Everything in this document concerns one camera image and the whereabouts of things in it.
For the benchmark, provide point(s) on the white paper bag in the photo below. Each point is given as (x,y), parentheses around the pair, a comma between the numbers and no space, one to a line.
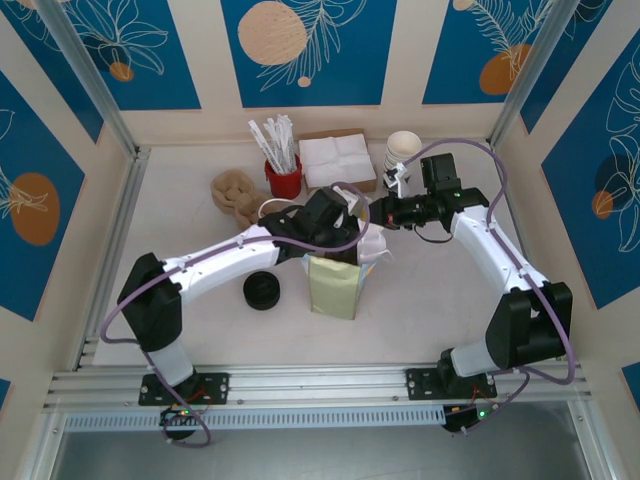
(330,290)

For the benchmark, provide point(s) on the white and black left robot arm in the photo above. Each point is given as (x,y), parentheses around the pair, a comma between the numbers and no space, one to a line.
(225,260)

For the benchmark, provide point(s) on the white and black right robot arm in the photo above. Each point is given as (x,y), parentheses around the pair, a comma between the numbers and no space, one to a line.
(490,250)

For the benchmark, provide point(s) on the brown cardboard napkin box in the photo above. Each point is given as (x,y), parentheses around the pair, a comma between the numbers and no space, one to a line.
(367,186)

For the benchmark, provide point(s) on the red stirrer holder cup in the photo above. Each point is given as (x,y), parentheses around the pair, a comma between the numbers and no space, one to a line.
(285,182)

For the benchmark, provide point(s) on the white napkin stack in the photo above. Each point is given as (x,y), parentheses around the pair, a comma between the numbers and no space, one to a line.
(337,157)

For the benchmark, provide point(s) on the stack of paper cups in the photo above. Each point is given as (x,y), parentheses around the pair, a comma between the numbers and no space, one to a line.
(405,143)

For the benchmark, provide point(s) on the black plastic cup lid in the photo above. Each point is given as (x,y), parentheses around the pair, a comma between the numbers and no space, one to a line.
(261,308)
(261,289)

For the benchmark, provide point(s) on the brown cardboard cup carrier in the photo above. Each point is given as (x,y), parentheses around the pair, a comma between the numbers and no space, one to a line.
(227,211)
(232,190)

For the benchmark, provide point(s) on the aluminium side frame rail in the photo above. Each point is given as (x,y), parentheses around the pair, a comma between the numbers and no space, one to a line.
(120,220)
(520,240)

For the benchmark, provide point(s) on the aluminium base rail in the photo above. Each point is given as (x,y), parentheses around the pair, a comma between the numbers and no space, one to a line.
(320,385)

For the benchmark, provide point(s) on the aluminium frame post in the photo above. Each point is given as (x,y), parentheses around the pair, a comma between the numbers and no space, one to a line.
(85,75)
(540,75)

